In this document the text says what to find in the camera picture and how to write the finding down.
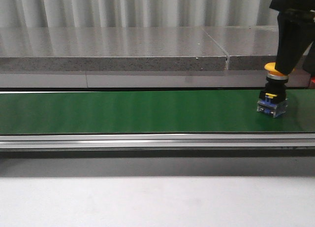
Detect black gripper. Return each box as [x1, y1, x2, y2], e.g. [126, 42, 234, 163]
[269, 0, 315, 75]

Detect orange red object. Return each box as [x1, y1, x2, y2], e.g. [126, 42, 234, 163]
[309, 77, 315, 89]

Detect grey stone slab right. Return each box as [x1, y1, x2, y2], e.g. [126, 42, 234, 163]
[203, 26, 279, 71]

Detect grey stone slab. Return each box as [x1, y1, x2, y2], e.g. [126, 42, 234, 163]
[0, 27, 226, 72]
[203, 26, 279, 71]

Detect green conveyor belt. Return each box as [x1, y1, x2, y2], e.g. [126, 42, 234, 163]
[0, 89, 315, 134]

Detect grey stone slab left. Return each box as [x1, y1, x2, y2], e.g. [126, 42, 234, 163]
[0, 27, 226, 72]

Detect white pleated curtain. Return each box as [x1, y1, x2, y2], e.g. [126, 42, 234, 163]
[0, 0, 278, 28]

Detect white panel under slab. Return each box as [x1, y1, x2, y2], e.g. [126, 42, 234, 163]
[0, 73, 310, 89]

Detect aluminium conveyor side rail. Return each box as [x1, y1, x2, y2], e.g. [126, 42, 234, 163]
[0, 132, 315, 153]

